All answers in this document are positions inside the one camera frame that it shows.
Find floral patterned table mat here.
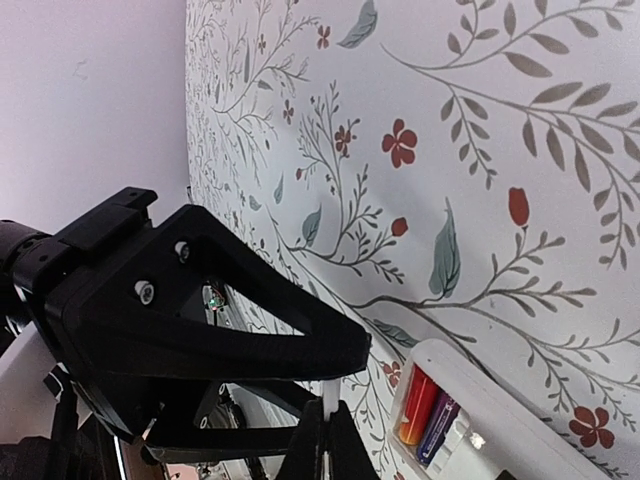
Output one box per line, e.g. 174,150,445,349
185,1,639,479

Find white red remote control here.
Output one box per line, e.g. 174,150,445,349
387,339,606,479

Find purple blue battery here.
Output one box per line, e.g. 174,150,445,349
416,391,460,466

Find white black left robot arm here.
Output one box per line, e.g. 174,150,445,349
1,187,371,463

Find white battery cover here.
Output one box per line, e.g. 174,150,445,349
321,379,341,479

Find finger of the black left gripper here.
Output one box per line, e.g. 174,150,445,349
144,381,296,463

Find orange red battery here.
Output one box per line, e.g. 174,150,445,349
398,366,439,446

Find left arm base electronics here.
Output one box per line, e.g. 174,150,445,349
202,281,232,328

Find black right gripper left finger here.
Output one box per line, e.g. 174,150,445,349
279,399,325,480

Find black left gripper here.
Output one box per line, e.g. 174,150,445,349
12,187,371,439

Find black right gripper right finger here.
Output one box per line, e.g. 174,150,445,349
327,400,380,480

